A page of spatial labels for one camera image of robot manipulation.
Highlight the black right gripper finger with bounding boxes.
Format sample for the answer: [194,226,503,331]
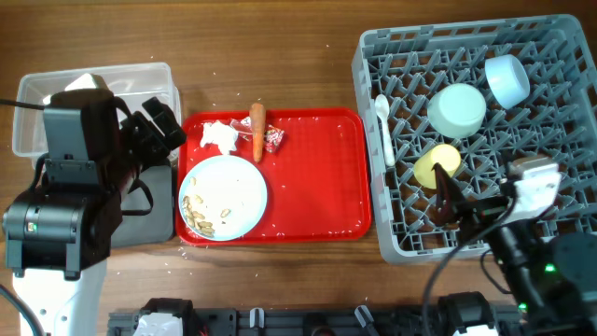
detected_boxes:
[436,187,454,224]
[432,163,465,209]

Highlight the yellow plastic cup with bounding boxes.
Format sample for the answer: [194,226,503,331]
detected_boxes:
[413,144,462,189]

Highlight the white tissue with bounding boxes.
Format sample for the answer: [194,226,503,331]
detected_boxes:
[200,121,239,155]

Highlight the pale green bowl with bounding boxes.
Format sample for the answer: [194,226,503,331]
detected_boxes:
[427,83,486,138]

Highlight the orange carrot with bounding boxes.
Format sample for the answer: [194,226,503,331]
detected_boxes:
[249,103,266,162]

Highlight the white plastic spoon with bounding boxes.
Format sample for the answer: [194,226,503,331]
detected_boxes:
[374,94,396,167]

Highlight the red candy wrapper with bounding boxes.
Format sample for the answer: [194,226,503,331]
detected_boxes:
[229,117,285,153]

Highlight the light blue bowl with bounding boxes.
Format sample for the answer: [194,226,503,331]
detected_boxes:
[484,54,531,109]

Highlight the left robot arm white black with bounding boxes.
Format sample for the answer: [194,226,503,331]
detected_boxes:
[1,88,187,335]

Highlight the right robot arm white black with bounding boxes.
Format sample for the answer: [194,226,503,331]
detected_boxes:
[422,156,596,335]

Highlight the grey dishwasher rack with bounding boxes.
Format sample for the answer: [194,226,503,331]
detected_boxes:
[352,14,596,264]

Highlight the clear plastic bin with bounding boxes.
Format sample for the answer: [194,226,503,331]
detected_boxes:
[12,63,182,162]

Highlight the black plastic bin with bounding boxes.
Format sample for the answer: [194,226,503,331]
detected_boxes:
[37,155,178,257]

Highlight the peanuts on plate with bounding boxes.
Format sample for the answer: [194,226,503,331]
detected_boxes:
[182,175,244,238]

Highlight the light blue plate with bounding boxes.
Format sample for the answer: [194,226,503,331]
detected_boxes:
[178,155,268,242]

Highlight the red plastic tray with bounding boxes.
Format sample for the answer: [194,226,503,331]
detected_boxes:
[175,107,373,246]

